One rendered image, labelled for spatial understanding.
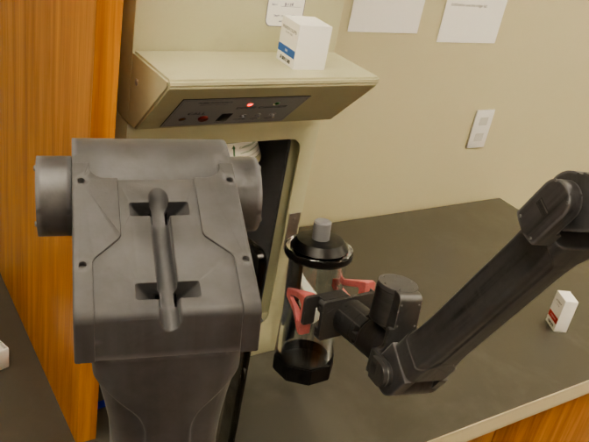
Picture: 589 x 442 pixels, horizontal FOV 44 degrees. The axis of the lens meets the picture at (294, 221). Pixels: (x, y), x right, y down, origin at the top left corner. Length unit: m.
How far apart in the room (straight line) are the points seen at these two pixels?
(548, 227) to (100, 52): 0.51
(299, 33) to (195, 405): 0.71
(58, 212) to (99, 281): 0.06
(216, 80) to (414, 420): 0.70
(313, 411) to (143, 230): 0.97
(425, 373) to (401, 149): 1.08
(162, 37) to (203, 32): 0.06
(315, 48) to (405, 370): 0.44
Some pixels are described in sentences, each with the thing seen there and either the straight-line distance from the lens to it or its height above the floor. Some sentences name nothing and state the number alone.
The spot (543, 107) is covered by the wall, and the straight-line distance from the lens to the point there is 2.30.
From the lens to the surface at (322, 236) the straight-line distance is 1.12.
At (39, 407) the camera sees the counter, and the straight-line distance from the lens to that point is 1.23.
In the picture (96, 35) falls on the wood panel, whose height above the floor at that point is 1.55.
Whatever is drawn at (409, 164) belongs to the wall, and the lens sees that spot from 1.99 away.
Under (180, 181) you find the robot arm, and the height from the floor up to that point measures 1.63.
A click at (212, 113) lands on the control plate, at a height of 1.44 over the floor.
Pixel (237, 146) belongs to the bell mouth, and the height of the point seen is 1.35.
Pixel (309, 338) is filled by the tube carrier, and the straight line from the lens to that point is 1.16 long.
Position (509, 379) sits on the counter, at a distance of 1.50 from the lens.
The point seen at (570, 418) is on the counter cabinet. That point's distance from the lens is 1.73.
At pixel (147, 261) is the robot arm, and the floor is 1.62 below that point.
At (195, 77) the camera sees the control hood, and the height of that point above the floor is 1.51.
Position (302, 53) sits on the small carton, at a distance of 0.99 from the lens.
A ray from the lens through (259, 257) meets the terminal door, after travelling 0.78.
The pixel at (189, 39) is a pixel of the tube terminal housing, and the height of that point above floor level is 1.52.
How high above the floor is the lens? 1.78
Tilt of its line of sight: 27 degrees down
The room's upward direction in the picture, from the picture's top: 11 degrees clockwise
